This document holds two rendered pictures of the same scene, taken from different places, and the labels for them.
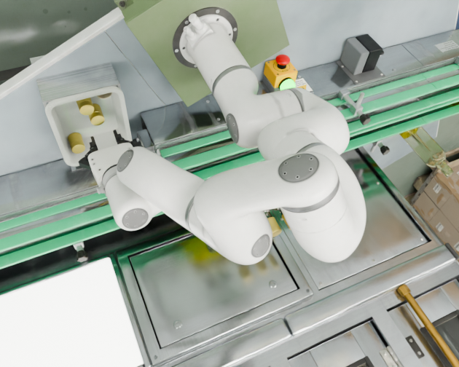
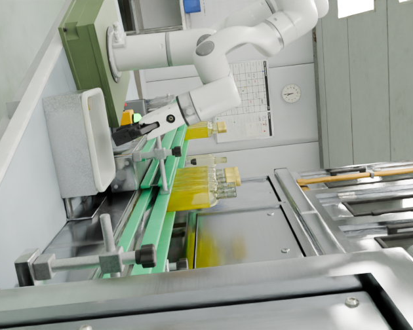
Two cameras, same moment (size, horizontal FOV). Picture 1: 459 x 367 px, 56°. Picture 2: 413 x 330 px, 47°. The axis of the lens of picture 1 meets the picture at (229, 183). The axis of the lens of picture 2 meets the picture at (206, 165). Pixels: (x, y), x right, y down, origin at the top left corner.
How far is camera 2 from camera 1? 1.30 m
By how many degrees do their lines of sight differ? 61
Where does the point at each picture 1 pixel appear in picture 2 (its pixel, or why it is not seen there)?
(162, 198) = (254, 33)
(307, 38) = not seen: hidden behind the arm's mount
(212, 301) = (271, 236)
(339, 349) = (334, 209)
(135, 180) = (231, 36)
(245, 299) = (278, 223)
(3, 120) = (33, 152)
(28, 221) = (127, 245)
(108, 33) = (60, 60)
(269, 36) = not seen: hidden behind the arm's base
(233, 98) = (192, 32)
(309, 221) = not seen: outside the picture
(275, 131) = (238, 12)
